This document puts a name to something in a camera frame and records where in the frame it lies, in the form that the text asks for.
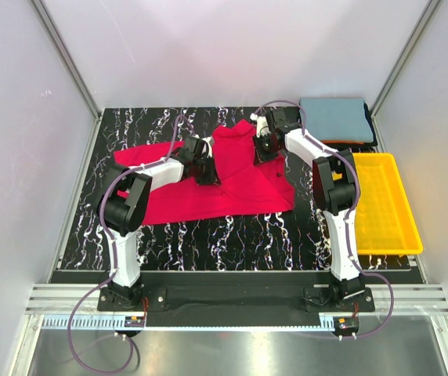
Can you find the red polo shirt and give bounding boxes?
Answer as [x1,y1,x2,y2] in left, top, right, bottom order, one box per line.
[113,120,296,226]

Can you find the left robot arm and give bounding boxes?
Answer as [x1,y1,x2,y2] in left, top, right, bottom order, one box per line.
[96,136,220,309]

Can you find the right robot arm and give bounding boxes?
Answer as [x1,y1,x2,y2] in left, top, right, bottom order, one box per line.
[250,107,365,307]

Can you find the folded grey-blue shirt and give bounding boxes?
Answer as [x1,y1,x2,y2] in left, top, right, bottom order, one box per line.
[299,98,364,141]

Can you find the folded dark navy shirt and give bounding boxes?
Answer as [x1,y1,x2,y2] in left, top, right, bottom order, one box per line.
[357,101,378,146]

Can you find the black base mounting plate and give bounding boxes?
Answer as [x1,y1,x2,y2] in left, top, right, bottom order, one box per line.
[98,271,375,325]

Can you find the yellow plastic bin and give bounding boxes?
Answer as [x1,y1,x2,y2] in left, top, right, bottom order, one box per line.
[353,153,424,256]

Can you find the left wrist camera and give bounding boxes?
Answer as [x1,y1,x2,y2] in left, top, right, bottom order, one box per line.
[201,136,215,158]

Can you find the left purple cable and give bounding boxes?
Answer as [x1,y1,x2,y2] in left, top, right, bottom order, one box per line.
[67,114,193,373]

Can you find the left aluminium frame post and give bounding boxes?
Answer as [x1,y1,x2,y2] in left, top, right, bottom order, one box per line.
[28,0,102,121]

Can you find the aluminium frame post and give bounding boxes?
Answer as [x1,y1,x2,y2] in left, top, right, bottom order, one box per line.
[370,0,443,118]
[28,0,102,121]

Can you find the slotted cable duct rail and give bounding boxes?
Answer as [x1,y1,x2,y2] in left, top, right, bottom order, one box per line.
[42,315,337,333]

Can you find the right aluminium frame post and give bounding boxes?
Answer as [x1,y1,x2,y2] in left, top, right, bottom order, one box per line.
[370,0,443,118]

